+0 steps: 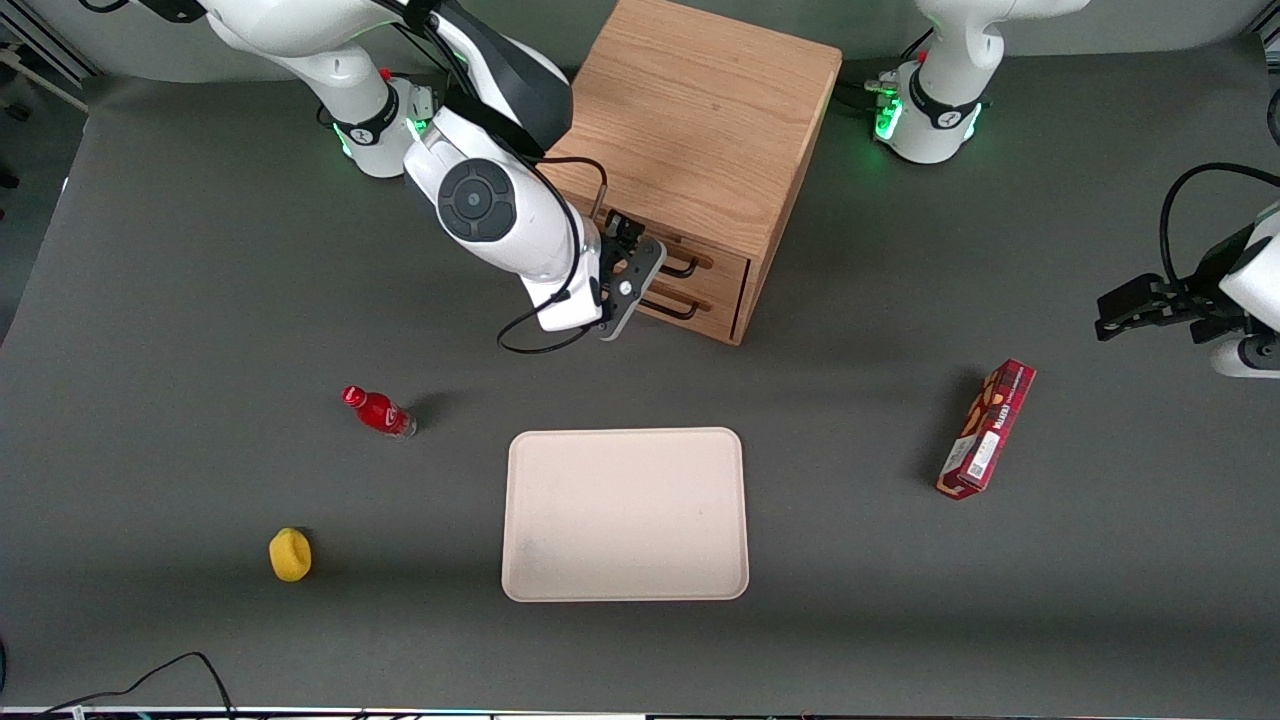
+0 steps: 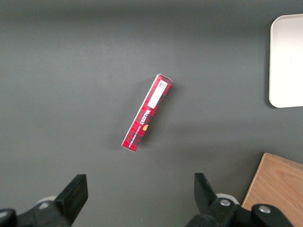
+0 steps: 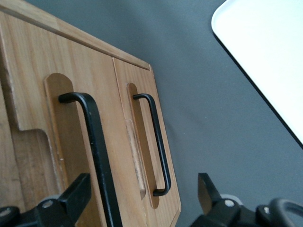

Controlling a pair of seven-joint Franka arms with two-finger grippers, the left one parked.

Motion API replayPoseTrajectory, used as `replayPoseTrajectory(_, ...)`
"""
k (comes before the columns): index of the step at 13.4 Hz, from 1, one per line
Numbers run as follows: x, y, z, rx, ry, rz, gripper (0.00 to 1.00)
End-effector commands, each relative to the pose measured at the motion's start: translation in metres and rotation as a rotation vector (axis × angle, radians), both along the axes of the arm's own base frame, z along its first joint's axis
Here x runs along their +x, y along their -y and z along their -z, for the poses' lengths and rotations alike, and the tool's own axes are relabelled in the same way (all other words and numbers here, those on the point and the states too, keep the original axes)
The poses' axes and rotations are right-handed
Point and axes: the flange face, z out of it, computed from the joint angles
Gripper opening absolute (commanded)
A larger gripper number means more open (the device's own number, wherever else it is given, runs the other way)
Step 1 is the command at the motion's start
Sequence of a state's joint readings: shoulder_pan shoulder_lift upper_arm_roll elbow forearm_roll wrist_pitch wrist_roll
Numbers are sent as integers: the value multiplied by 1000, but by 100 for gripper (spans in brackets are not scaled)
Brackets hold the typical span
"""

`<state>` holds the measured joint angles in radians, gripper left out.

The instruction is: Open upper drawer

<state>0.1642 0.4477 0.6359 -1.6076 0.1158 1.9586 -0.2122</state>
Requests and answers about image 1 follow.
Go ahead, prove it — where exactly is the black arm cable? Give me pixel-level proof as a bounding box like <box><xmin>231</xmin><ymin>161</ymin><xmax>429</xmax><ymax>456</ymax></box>
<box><xmin>496</xmin><ymin>154</ymin><xmax>612</xmax><ymax>357</ymax></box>
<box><xmin>1158</xmin><ymin>162</ymin><xmax>1280</xmax><ymax>293</ymax></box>

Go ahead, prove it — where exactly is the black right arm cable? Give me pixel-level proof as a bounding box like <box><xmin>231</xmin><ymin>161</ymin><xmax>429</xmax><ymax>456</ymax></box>
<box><xmin>496</xmin><ymin>154</ymin><xmax>612</xmax><ymax>357</ymax></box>

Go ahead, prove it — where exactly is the wooden drawer with black handle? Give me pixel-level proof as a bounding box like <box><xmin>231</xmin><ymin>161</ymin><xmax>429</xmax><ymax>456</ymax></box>
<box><xmin>638</xmin><ymin>276</ymin><xmax>747</xmax><ymax>342</ymax></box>
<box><xmin>648</xmin><ymin>228</ymin><xmax>753</xmax><ymax>303</ymax></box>

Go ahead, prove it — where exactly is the beige rectangular tray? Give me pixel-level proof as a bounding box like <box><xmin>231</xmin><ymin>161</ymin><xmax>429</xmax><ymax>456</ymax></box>
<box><xmin>501</xmin><ymin>427</ymin><xmax>751</xmax><ymax>604</ymax></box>

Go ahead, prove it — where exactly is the red tartan shortbread box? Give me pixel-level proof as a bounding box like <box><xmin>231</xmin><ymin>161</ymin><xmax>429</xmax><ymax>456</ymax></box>
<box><xmin>936</xmin><ymin>358</ymin><xmax>1037</xmax><ymax>501</ymax></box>

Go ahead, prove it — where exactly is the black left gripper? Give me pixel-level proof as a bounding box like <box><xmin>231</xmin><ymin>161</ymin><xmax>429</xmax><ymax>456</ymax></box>
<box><xmin>1095</xmin><ymin>274</ymin><xmax>1252</xmax><ymax>347</ymax></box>

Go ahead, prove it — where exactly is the red plastic bottle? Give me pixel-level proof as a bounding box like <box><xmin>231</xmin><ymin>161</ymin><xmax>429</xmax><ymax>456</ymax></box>
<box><xmin>341</xmin><ymin>385</ymin><xmax>418</xmax><ymax>439</ymax></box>

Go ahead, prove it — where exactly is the aluminium frame profile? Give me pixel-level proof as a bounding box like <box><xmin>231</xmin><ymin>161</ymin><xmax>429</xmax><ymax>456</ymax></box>
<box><xmin>0</xmin><ymin>0</ymin><xmax>101</xmax><ymax>113</ymax></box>

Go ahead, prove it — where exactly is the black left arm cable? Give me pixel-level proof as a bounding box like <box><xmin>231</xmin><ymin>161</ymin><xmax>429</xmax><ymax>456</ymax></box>
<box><xmin>1158</xmin><ymin>162</ymin><xmax>1280</xmax><ymax>293</ymax></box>

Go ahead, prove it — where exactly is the yellow lemon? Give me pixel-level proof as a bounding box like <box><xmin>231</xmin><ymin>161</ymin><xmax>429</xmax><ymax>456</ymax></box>
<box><xmin>268</xmin><ymin>527</ymin><xmax>313</xmax><ymax>583</ymax></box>

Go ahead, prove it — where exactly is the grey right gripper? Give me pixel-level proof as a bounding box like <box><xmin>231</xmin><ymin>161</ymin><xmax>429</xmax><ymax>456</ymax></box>
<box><xmin>597</xmin><ymin>212</ymin><xmax>667</xmax><ymax>342</ymax></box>

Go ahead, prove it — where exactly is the black table edge cable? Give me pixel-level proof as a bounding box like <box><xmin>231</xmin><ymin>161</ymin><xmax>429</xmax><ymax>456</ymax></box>
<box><xmin>38</xmin><ymin>651</ymin><xmax>238</xmax><ymax>720</ymax></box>

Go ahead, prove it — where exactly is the wooden drawer cabinet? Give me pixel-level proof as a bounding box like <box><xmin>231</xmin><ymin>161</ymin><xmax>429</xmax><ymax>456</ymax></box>
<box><xmin>541</xmin><ymin>0</ymin><xmax>843</xmax><ymax>347</ymax></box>

